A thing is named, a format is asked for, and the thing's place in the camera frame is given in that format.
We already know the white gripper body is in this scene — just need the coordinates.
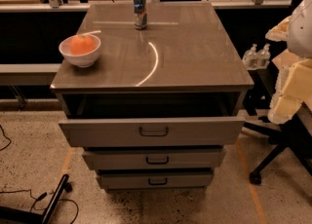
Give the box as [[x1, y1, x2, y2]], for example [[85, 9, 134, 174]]
[[265, 16, 312, 125]]

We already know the orange fruit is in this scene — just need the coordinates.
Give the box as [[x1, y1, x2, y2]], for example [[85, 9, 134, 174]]
[[70, 35, 97, 56]]

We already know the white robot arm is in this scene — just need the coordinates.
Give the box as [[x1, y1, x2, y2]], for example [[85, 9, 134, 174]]
[[265, 0, 312, 124]]

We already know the white ceramic bowl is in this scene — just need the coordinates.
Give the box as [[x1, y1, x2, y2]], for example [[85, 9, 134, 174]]
[[58, 34, 101, 67]]

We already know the clear sanitizer bottle right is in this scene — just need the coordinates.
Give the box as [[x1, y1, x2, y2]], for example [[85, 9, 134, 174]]
[[256, 44, 270, 68]]

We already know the clear sanitizer bottle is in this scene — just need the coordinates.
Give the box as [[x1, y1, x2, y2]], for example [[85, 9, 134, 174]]
[[256, 44, 270, 68], [242, 44, 257, 69]]

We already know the black office chair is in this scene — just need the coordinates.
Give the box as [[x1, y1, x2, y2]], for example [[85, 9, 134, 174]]
[[244, 64, 312, 185]]

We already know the clear sanitizer bottle left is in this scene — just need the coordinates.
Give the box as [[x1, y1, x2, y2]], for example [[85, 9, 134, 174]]
[[242, 44, 257, 69]]

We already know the grey drawer cabinet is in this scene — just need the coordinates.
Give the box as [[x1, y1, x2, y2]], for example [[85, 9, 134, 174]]
[[50, 1, 255, 191]]

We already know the blue silver drink can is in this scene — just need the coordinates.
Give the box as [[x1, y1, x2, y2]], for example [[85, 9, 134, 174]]
[[133, 0, 147, 30]]

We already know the bottom grey drawer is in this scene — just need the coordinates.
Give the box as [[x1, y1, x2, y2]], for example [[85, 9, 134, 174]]
[[97, 168, 214, 191]]

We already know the grey drawer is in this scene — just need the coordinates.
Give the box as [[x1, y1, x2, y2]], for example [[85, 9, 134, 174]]
[[59, 93, 244, 148], [83, 147, 225, 170], [97, 168, 214, 191]]

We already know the top grey drawer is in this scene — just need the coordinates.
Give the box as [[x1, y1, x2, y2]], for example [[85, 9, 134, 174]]
[[59, 93, 244, 148]]

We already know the middle grey drawer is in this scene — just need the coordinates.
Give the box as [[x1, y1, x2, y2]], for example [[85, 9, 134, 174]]
[[83, 147, 225, 170]]

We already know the black stand leg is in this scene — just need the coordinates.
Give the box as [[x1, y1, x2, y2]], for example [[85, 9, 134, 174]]
[[0, 173, 73, 224]]

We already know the black floor cable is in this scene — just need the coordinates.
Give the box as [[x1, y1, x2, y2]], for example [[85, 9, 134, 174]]
[[0, 188, 80, 224]]

